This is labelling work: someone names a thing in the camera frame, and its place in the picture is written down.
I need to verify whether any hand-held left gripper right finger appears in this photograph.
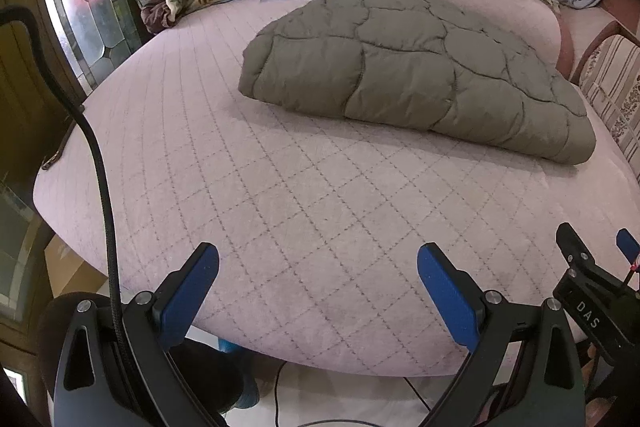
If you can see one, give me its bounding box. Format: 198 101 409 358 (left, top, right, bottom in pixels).
417 242 586 427

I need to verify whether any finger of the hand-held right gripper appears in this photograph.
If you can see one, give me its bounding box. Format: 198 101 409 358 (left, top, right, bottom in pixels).
616 228 640 265
555 222 608 280

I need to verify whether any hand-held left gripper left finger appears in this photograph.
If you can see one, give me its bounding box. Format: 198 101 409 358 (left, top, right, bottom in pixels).
52 242 221 427

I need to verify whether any olive puffer jacket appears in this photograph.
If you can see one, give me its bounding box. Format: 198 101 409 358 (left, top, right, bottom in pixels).
238 0 597 165

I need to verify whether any blue slipper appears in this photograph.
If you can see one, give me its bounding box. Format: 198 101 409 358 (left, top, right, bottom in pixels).
220 341 261 409

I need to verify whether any cardboard box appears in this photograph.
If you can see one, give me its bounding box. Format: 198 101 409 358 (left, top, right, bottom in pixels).
44 234 108 298

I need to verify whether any striped floral cushion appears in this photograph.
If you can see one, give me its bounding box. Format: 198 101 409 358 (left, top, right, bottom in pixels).
577 34 640 182

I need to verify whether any dark smartphone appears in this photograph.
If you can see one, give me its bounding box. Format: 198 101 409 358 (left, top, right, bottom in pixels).
41 139 65 171

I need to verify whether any wooden door panel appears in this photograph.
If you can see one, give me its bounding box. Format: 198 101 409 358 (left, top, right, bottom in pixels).
0 0 86 188

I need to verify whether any leaded glass door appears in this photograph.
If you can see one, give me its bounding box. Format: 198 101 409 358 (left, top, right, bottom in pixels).
37 0 151 95

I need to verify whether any thin black floor cable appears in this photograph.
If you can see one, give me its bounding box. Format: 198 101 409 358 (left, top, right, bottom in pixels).
272 359 436 427

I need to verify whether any black braided cable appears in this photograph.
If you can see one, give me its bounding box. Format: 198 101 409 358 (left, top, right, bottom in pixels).
0 6 126 408

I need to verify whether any wooden chair frame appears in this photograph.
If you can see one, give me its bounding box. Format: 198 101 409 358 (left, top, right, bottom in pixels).
570 21 640 84

